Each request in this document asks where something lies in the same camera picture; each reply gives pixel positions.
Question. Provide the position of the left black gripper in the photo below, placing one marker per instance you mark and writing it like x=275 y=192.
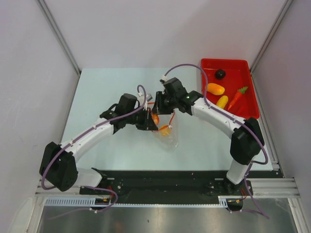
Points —
x=147 y=124

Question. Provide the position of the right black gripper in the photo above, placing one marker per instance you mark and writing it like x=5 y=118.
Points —
x=158 y=108

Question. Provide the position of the clear zip top bag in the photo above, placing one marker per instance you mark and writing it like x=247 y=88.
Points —
x=168 y=142

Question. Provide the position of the orange fake mango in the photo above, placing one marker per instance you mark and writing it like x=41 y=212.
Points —
x=215 y=89

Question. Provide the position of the yellow fake corn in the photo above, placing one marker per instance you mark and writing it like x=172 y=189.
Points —
x=222 y=102

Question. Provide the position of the dark fake food piece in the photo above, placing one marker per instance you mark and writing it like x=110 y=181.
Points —
x=220 y=74

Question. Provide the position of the red fake chili pepper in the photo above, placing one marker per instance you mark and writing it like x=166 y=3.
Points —
x=240 y=111

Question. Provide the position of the orange fake carrot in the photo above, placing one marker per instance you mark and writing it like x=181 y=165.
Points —
x=237 y=96

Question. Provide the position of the orange fake pumpkin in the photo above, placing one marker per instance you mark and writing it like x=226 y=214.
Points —
x=155 y=118

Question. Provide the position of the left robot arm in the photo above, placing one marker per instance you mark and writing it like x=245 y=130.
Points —
x=59 y=163

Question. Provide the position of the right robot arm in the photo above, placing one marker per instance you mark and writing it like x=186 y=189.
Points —
x=245 y=134

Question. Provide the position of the red plastic bin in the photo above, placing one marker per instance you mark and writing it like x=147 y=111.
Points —
x=237 y=76

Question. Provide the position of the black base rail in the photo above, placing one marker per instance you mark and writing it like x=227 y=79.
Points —
x=165 y=185

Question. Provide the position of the white cable duct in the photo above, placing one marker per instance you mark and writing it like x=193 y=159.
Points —
x=98 y=202

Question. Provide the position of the left aluminium frame post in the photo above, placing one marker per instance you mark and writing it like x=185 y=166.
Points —
x=58 y=35

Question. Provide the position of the aluminium frame post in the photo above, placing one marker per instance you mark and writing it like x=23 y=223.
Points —
x=58 y=35
x=279 y=19

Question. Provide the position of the right aluminium frame post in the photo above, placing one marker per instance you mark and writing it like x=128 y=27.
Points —
x=279 y=19

